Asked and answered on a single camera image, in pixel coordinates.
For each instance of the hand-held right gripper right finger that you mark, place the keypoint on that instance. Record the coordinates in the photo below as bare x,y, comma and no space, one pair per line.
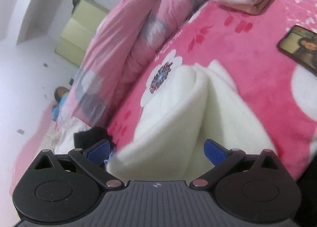
215,151

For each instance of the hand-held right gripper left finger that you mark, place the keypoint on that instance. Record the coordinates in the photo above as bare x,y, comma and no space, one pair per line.
99,152

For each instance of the white fluffy sweater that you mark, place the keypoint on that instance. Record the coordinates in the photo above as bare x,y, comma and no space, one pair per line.
178,118

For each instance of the pile of white checked clothes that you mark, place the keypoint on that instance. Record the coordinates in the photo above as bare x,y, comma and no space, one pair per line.
66,137

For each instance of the dark brown cloth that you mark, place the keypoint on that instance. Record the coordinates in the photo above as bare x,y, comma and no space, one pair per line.
91,135

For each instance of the pink white headboard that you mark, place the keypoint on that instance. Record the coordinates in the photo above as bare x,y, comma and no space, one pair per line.
32,142

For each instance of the pink floral bed blanket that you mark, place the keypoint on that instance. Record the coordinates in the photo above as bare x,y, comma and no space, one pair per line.
260,68

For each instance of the pink grey floral quilt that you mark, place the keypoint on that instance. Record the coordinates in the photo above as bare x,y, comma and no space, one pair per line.
128,31

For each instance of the yellow-green wardrobe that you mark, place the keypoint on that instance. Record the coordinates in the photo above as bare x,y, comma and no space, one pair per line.
79,29

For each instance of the black smartphone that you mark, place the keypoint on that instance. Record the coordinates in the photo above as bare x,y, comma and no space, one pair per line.
299,46

